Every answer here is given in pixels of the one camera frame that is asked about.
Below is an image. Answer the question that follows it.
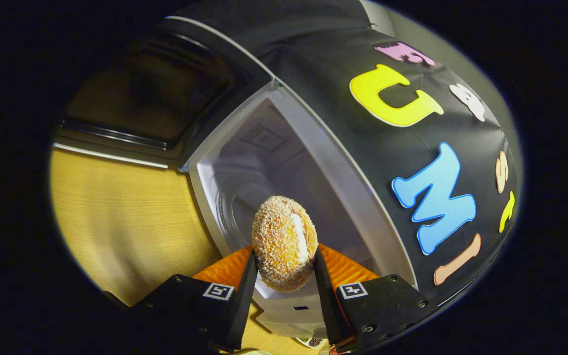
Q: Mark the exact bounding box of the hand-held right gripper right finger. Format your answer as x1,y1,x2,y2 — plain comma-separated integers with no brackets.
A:
314,243,430,354

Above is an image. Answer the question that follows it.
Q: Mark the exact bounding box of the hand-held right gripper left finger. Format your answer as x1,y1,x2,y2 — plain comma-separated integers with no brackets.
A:
104,245,258,352

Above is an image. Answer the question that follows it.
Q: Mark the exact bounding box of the crumb-coated cream bun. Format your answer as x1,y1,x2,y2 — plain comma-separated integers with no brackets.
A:
251,196,319,293

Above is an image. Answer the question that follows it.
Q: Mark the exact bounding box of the white microwave oven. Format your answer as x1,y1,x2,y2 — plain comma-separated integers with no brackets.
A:
52,17,420,341

